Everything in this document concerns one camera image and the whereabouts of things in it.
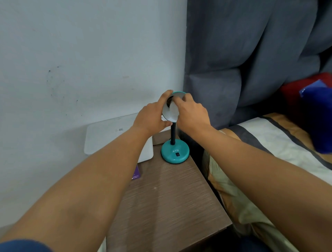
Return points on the person's right forearm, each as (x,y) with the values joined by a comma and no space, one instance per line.
(264,176)

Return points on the blue pillow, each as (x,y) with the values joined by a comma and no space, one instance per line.
(318,116)

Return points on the person's right thumb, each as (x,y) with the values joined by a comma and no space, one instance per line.
(175,104)

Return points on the blue sleeve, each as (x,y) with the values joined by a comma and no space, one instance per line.
(23,246)

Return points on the brown wooden nightstand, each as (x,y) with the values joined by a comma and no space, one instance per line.
(166,197)

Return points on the person's left forearm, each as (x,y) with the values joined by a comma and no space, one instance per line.
(75,192)

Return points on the white flat scale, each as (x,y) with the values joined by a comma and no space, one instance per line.
(114,136)

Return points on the teal desk lamp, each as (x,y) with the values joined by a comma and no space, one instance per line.
(175,153)

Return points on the red pillow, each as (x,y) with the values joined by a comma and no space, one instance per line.
(298,88)

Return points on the purple card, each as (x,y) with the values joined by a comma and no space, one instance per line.
(136,173)

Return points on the person's left thumb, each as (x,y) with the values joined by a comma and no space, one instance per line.
(167,124)

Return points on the person's right hand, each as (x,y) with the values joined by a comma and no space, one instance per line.
(191,116)

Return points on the striped bed sheet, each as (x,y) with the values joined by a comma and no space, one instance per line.
(269,161)

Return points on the person's left hand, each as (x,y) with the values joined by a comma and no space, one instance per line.
(149,119)

